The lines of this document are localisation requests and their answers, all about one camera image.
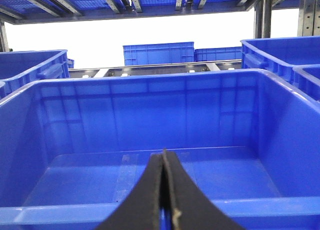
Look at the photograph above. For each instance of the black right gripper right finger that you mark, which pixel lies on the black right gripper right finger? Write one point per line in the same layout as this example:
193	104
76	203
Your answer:
186	206

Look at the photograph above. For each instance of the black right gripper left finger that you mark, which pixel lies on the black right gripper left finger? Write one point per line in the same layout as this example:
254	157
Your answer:
140	210

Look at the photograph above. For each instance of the blue plastic target bin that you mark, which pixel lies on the blue plastic target bin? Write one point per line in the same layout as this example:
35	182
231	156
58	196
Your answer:
71	150

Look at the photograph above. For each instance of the blue crate in background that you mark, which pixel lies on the blue crate in background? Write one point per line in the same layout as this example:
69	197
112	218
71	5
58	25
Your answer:
160	53

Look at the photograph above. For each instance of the blue bin right edge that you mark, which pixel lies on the blue bin right edge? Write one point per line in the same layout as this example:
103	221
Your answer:
307	79

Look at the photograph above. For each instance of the blue bin far right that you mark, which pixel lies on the blue bin far right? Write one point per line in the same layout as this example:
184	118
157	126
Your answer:
280	55

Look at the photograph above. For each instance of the blue bin far left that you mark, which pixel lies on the blue bin far left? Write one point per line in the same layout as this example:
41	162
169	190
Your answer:
18	68

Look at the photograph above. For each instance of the metal shelf rack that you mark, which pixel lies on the metal shelf rack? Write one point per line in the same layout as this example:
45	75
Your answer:
95	31

